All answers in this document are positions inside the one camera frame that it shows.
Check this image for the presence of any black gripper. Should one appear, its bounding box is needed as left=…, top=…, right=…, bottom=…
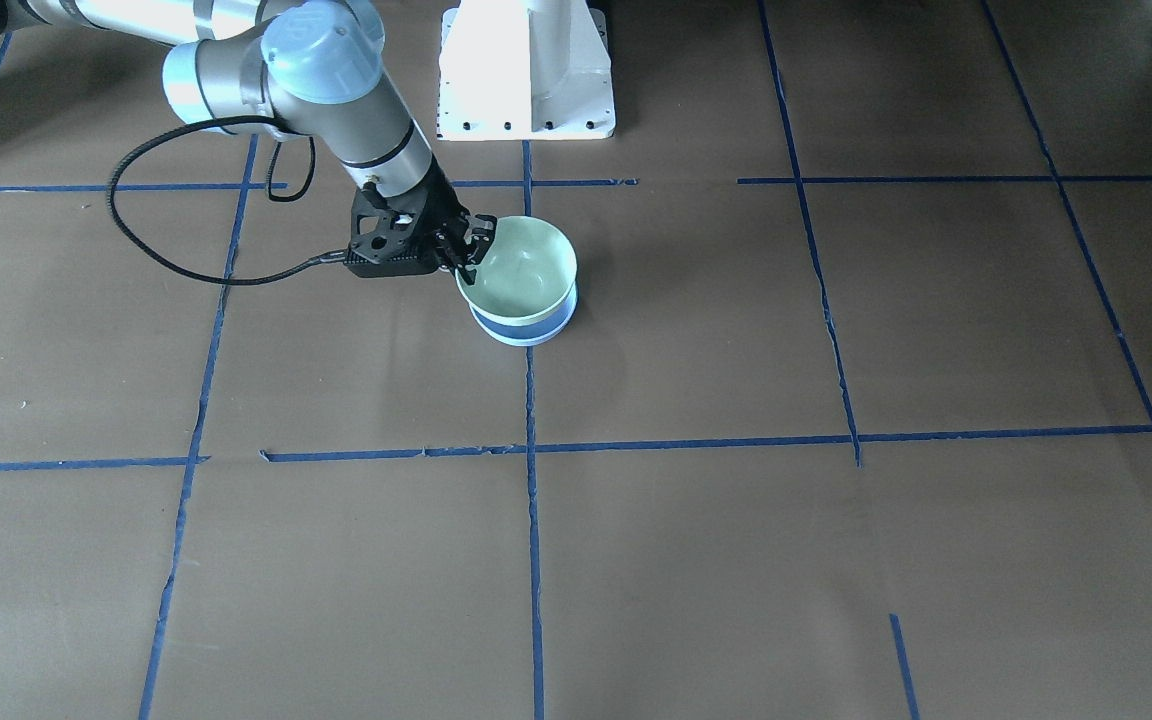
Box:
left=391, top=161, right=498, bottom=287

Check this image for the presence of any green bowl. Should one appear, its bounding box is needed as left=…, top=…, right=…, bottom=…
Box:
left=454, top=217, right=579, bottom=327

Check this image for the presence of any blue bowl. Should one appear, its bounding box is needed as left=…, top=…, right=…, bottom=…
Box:
left=470, top=287, right=579, bottom=347

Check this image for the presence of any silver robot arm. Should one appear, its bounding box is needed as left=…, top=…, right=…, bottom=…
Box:
left=0, top=1, right=497, bottom=285

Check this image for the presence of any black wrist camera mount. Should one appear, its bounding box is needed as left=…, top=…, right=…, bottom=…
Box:
left=344, top=182, right=439, bottom=279

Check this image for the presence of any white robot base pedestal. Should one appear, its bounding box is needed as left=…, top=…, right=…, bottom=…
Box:
left=435, top=1, right=617, bottom=142

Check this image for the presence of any black cable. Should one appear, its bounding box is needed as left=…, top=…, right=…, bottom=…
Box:
left=108, top=116, right=349, bottom=287

